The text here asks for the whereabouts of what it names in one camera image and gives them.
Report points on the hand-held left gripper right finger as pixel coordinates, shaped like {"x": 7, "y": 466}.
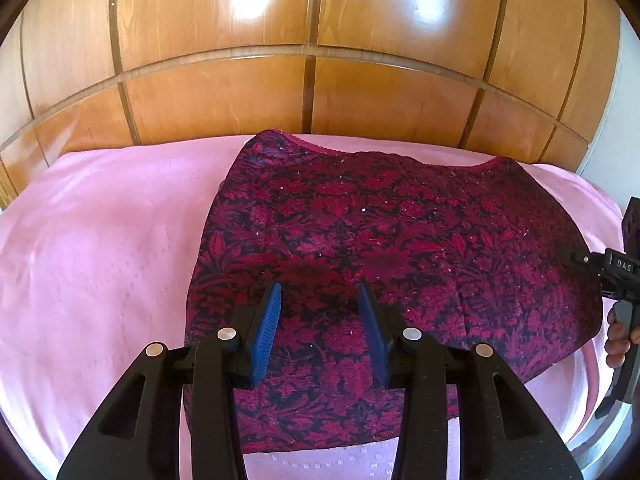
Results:
{"x": 372, "y": 335}

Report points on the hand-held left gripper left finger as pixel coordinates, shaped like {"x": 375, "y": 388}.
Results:
{"x": 265, "y": 335}

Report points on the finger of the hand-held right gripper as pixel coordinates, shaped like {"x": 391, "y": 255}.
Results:
{"x": 587, "y": 259}

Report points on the red floral patterned garment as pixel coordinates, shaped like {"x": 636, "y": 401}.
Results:
{"x": 375, "y": 220}

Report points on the person's right hand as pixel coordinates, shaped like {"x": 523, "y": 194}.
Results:
{"x": 616, "y": 340}

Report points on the pink bedspread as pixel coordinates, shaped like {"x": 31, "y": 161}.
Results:
{"x": 100, "y": 260}

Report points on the wooden panelled wardrobe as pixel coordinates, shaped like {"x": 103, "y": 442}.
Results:
{"x": 225, "y": 60}

